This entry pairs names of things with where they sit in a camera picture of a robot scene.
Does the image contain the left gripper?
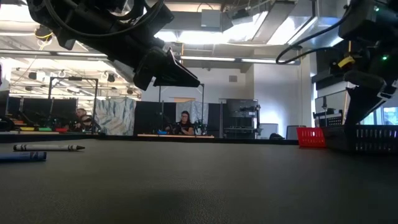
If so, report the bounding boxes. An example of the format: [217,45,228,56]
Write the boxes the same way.
[105,23,201,91]

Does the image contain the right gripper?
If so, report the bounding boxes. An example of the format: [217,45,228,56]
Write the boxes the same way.
[312,37,398,126]

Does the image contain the black crayon white wrapper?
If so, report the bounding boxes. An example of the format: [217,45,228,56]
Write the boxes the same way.
[12,144,86,152]

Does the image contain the blue crayon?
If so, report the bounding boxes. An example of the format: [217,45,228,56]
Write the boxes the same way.
[0,151,47,162]

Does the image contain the gray whiteboard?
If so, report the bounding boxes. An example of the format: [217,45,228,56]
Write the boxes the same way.
[313,89,349,127]

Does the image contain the black perforated case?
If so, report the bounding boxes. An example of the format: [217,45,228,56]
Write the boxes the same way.
[326,115,343,126]

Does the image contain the black plastic basket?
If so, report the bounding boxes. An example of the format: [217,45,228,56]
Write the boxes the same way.
[322,124,398,154]

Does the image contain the patterned gray backdrop sheet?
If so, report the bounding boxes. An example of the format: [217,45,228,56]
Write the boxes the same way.
[95,98,137,136]
[175,100,209,135]

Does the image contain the person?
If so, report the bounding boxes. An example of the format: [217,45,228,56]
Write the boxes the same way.
[74,108,88,121]
[166,110,196,136]
[78,114,98,133]

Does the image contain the black partition panel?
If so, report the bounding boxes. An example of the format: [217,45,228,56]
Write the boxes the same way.
[6,96,78,126]
[133,101,177,135]

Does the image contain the red plastic basket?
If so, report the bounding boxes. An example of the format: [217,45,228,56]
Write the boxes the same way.
[296,126,327,148]

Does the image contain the ceiling light tube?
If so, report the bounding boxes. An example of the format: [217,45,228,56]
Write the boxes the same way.
[179,55,295,65]
[0,49,108,58]

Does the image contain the gray ceiling box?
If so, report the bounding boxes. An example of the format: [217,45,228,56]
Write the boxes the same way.
[200,9,223,32]

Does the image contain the black equipment rack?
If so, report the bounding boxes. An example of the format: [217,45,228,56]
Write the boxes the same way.
[226,98,261,138]

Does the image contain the black gantry frame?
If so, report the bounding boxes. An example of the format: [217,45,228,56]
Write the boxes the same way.
[159,82,205,135]
[48,76,99,127]

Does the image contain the black table frame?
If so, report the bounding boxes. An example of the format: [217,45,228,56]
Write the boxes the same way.
[0,133,299,146]

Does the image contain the yellow black cable reel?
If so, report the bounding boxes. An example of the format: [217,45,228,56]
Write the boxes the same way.
[33,24,54,42]

